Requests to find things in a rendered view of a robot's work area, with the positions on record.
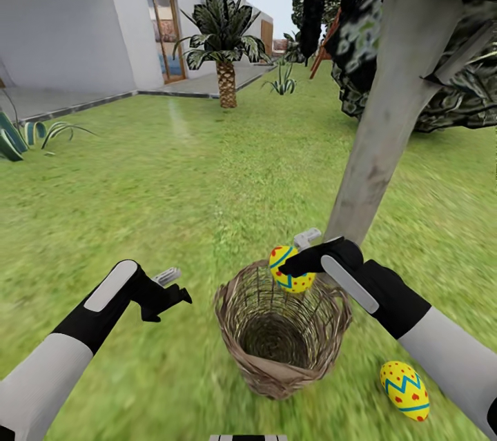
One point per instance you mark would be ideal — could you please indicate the door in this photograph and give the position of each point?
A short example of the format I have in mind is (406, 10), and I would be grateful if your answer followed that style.
(166, 36)

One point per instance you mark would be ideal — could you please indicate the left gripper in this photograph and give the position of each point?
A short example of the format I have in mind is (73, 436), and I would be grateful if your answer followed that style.
(163, 299)

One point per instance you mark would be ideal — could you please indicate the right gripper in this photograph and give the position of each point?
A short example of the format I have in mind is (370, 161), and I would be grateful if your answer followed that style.
(298, 264)

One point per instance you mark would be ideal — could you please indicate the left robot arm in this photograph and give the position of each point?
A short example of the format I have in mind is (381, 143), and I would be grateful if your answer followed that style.
(34, 392)

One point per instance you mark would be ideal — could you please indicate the wicker basket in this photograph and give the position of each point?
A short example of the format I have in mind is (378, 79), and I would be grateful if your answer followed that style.
(267, 375)

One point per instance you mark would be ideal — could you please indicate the easter egg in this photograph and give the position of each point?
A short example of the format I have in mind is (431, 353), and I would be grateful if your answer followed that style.
(289, 285)
(406, 389)

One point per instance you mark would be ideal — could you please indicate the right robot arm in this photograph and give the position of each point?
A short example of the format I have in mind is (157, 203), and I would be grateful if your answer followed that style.
(464, 368)

